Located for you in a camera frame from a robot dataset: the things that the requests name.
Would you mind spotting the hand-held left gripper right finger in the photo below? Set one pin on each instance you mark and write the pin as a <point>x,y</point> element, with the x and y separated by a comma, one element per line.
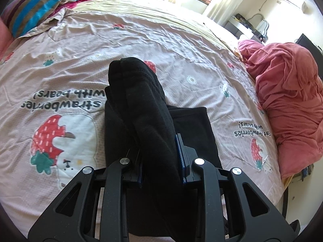
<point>179,153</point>

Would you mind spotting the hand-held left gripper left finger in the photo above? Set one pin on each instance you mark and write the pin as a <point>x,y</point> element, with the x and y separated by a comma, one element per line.
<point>137,175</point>

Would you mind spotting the black garment with orange trim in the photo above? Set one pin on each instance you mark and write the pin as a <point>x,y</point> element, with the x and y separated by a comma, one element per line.
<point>151,121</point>

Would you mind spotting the crumpled pink blanket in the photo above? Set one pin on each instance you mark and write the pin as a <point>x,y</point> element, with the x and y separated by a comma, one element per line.
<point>290,93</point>

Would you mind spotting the pink strawberry print bed sheet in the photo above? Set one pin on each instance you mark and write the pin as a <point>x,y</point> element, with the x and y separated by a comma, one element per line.
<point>63,68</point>

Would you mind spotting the beige striped blanket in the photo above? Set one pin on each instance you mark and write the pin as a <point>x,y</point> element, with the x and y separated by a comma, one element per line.
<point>164,12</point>

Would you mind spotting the cluttered desk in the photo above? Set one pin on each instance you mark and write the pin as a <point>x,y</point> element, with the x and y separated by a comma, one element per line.
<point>246,27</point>

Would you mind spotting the white curtain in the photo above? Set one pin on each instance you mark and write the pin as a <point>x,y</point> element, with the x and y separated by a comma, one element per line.
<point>227,2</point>

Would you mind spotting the black monitor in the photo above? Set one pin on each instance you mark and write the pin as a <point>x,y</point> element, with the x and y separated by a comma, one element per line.
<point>310,48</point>

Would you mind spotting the patterned beige cloth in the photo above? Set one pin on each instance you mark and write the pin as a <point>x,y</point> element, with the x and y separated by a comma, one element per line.
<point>50,25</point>

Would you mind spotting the magenta cloth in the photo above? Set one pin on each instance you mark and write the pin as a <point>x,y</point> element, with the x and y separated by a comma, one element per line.
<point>75,1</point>

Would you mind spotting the pink quilted blanket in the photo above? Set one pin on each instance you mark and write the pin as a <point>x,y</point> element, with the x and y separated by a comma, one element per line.
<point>5,40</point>

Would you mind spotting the striped fleece pillow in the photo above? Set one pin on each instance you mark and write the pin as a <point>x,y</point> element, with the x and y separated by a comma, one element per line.
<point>37,2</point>

